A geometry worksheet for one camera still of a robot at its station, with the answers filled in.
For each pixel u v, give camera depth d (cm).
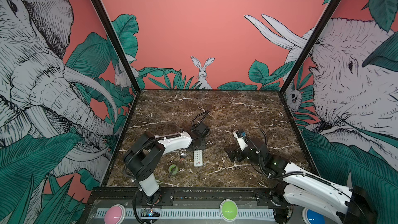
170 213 70
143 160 46
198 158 84
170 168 83
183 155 87
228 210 70
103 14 79
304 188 50
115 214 68
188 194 76
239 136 69
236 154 69
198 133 71
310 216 69
